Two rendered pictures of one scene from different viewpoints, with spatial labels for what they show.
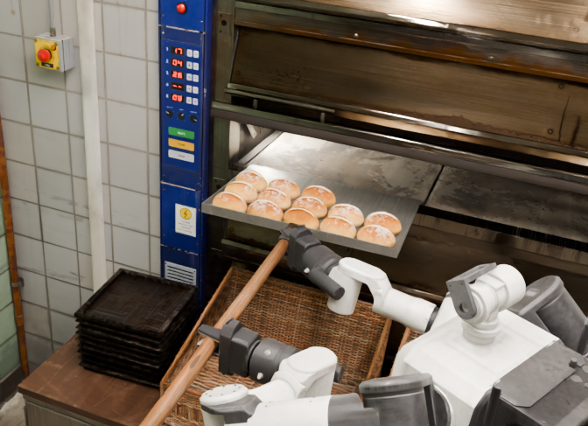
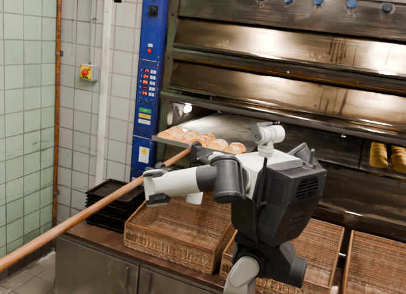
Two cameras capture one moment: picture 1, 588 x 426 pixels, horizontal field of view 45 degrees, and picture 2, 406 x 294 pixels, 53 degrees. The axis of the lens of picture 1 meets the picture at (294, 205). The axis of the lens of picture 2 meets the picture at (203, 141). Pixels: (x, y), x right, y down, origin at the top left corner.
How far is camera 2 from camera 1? 0.62 m
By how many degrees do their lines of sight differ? 11
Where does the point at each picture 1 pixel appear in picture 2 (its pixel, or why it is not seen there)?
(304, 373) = not seen: hidden behind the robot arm
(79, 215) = (91, 155)
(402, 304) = not seen: hidden behind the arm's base
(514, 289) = (279, 131)
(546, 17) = (311, 52)
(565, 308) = (307, 153)
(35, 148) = (74, 121)
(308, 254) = (199, 151)
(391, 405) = (222, 163)
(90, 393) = (89, 232)
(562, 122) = (320, 101)
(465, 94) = (277, 89)
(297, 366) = not seen: hidden behind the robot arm
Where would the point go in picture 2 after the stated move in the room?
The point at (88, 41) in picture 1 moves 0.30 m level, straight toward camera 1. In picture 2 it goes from (106, 67) to (106, 73)
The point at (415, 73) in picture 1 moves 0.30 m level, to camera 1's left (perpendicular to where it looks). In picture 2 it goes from (254, 80) to (203, 73)
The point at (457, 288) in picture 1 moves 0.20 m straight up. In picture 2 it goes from (254, 127) to (262, 72)
